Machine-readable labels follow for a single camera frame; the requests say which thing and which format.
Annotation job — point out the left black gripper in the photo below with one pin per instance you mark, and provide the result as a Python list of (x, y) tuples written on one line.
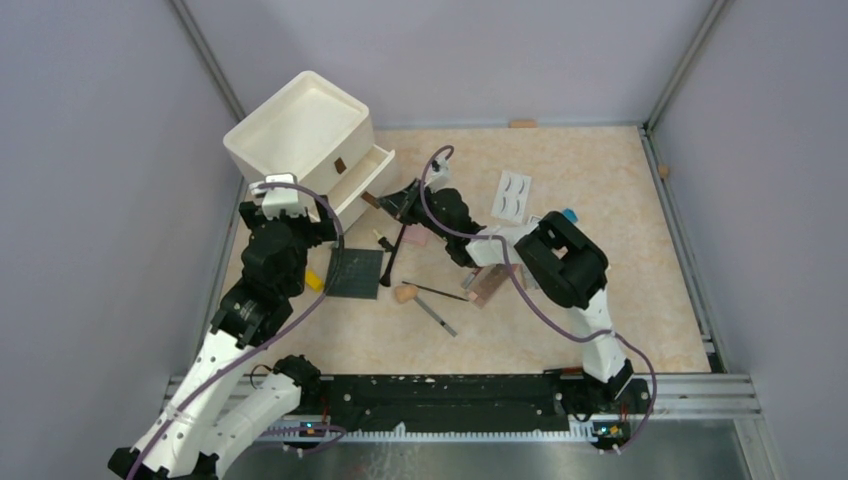
[(318, 231)]

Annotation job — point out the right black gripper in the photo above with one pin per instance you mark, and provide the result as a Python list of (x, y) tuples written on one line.
[(402, 204)]

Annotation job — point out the pink square compact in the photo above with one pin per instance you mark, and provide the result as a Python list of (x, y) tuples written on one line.
[(416, 235)]

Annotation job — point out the white drawer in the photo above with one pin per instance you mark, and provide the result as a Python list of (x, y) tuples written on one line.
[(373, 175)]

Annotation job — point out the brown eyeshadow palette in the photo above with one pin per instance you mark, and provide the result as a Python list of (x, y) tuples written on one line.
[(487, 283)]

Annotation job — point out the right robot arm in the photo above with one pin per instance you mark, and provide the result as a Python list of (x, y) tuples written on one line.
[(570, 269)]

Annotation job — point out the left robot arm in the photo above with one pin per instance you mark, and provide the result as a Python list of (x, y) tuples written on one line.
[(193, 438)]

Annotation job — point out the black makeup brush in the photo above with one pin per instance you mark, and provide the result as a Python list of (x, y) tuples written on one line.
[(385, 279)]

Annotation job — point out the yellow toy block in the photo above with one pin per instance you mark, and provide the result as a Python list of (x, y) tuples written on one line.
[(314, 281)]

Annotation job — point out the dark grey studded baseplate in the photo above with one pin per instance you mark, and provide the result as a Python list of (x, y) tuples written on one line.
[(354, 273)]

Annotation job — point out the grey striped pencil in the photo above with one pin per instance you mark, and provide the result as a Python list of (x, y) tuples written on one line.
[(435, 316)]

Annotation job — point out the white drawer organizer cabinet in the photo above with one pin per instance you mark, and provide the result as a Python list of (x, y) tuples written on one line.
[(310, 128)]

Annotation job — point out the false eyelashes card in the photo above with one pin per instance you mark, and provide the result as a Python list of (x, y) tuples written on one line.
[(511, 197)]

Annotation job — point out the wooden block at wall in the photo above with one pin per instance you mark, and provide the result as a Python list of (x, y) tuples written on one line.
[(523, 124)]

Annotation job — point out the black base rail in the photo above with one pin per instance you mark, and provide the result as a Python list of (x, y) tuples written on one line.
[(519, 403)]

